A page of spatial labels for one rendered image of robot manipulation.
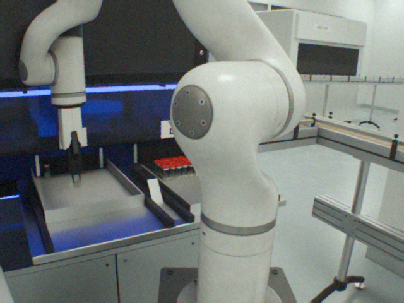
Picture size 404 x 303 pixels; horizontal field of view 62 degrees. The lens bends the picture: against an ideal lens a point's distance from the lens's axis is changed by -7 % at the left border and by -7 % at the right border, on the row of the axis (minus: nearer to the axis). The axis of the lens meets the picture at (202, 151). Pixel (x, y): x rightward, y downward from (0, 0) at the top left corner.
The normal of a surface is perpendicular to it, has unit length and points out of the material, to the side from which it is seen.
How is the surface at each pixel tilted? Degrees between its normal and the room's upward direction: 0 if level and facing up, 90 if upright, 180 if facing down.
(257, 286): 90
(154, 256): 90
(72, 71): 88
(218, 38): 138
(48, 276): 90
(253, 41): 103
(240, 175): 126
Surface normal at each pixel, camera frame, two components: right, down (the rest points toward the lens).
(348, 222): -0.86, 0.11
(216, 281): -0.50, 0.22
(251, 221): 0.23, 0.27
